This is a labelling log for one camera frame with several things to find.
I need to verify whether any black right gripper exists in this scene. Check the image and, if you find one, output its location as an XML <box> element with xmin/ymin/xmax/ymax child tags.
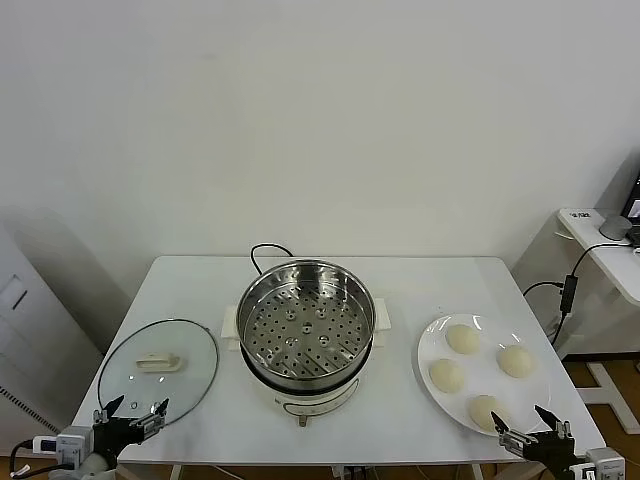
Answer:
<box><xmin>489</xmin><ymin>404</ymin><xmax>577</xmax><ymax>474</ymax></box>

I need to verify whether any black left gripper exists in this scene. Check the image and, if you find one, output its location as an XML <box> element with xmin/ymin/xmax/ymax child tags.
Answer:
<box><xmin>92</xmin><ymin>394</ymin><xmax>170</xmax><ymax>459</ymax></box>

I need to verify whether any glass lid with cream handle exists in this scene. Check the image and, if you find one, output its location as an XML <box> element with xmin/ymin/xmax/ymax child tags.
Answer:
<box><xmin>97</xmin><ymin>317</ymin><xmax>221</xmax><ymax>429</ymax></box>

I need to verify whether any white steamed baozi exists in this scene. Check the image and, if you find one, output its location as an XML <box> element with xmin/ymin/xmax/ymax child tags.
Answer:
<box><xmin>445</xmin><ymin>323</ymin><xmax>481</xmax><ymax>356</ymax></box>
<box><xmin>496</xmin><ymin>344</ymin><xmax>537</xmax><ymax>380</ymax></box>
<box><xmin>428</xmin><ymin>358</ymin><xmax>467</xmax><ymax>395</ymax></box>
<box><xmin>468</xmin><ymin>394</ymin><xmax>509</xmax><ymax>434</ymax></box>

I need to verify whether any perforated stainless steel steamer basket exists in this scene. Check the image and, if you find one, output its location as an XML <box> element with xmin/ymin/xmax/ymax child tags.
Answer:
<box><xmin>235</xmin><ymin>258</ymin><xmax>377</xmax><ymax>382</ymax></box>

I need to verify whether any white round plate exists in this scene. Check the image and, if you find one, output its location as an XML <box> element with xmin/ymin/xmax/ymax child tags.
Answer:
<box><xmin>417</xmin><ymin>313</ymin><xmax>553</xmax><ymax>437</ymax></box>

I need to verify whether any white cabinet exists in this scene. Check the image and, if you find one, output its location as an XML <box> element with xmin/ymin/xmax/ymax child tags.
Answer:
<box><xmin>0</xmin><ymin>219</ymin><xmax>106</xmax><ymax>444</ymax></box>

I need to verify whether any white side desk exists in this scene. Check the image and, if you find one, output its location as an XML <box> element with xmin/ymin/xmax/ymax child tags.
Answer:
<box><xmin>512</xmin><ymin>207</ymin><xmax>640</xmax><ymax>436</ymax></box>

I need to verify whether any grey round desk gadget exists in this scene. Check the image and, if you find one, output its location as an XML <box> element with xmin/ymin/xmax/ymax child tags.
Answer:
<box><xmin>598</xmin><ymin>214</ymin><xmax>634</xmax><ymax>242</ymax></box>

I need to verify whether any grey laptop with dark screen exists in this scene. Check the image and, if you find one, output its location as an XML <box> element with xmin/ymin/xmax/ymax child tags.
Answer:
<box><xmin>595</xmin><ymin>149</ymin><xmax>640</xmax><ymax>247</ymax></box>

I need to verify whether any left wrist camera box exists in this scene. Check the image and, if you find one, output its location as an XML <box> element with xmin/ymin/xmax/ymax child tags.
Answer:
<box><xmin>30</xmin><ymin>425</ymin><xmax>95</xmax><ymax>469</ymax></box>

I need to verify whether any black left camera cable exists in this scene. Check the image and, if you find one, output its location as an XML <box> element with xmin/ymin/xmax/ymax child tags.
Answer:
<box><xmin>8</xmin><ymin>438</ymin><xmax>37</xmax><ymax>475</ymax></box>

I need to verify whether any black power adapter cable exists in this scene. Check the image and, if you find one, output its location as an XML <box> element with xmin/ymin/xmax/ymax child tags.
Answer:
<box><xmin>522</xmin><ymin>242</ymin><xmax>640</xmax><ymax>347</ymax></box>

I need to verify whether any black cooker power cable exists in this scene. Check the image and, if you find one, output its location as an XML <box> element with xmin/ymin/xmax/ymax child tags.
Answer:
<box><xmin>249</xmin><ymin>242</ymin><xmax>294</xmax><ymax>276</ymax></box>

